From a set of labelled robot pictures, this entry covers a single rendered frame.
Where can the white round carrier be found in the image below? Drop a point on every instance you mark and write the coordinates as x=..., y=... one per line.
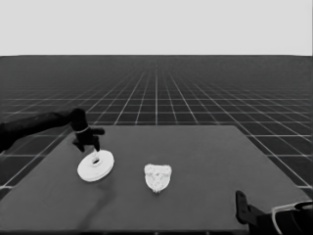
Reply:
x=147, y=180

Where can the large thick white disc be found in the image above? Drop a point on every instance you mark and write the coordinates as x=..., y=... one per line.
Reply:
x=88, y=170

